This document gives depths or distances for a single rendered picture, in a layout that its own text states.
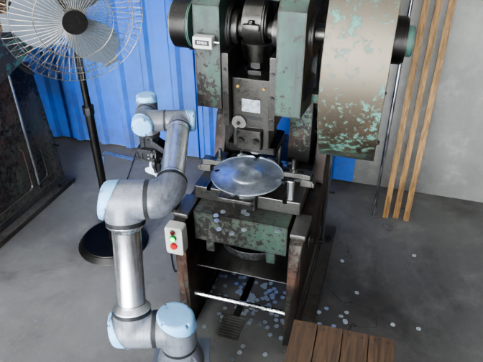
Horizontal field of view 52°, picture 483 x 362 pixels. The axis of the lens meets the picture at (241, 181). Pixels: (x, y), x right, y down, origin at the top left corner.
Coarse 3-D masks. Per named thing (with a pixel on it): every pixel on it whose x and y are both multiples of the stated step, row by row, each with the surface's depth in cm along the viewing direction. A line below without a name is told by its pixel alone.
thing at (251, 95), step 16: (240, 80) 180; (256, 80) 178; (240, 96) 183; (256, 96) 181; (240, 112) 187; (256, 112) 185; (240, 128) 189; (256, 128) 189; (240, 144) 191; (256, 144) 188
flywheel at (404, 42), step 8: (400, 16) 160; (408, 16) 161; (400, 24) 157; (408, 24) 157; (400, 32) 157; (408, 32) 159; (400, 40) 157; (408, 40) 159; (400, 48) 158; (408, 48) 160; (392, 56) 161; (400, 56) 160; (408, 56) 163
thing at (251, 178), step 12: (240, 156) 208; (252, 156) 208; (216, 168) 201; (228, 168) 201; (240, 168) 200; (252, 168) 200; (264, 168) 201; (276, 168) 201; (216, 180) 194; (228, 180) 193; (240, 180) 192; (252, 180) 192; (264, 180) 193; (228, 192) 186; (252, 192) 186; (264, 192) 185
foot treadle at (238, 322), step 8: (248, 280) 237; (248, 288) 233; (248, 296) 230; (240, 312) 219; (224, 320) 214; (232, 320) 214; (240, 320) 214; (224, 328) 211; (232, 328) 211; (240, 328) 211; (224, 336) 207; (232, 336) 207
